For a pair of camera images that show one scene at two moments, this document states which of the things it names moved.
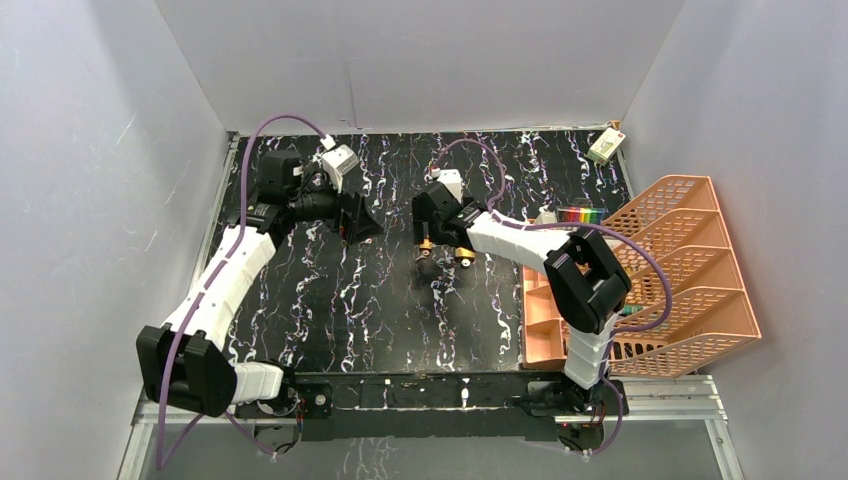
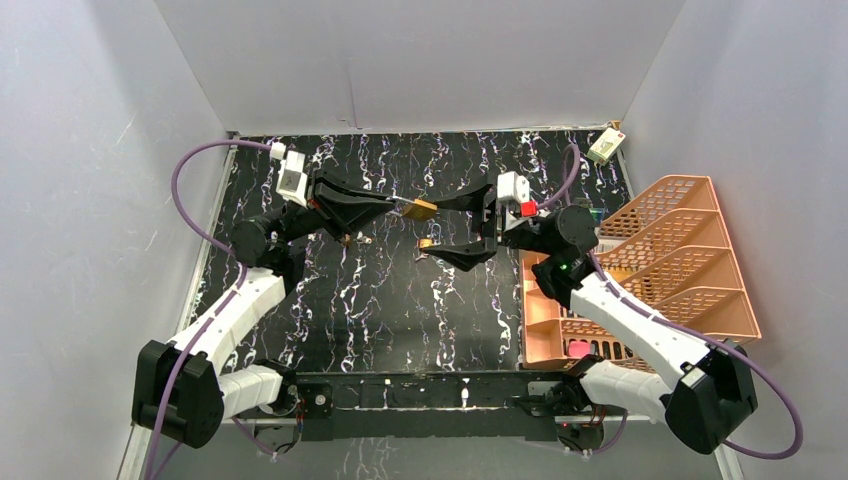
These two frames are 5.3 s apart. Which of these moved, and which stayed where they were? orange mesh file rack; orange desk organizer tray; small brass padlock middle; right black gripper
Moved: right black gripper
Stayed: orange desk organizer tray; orange mesh file rack; small brass padlock middle
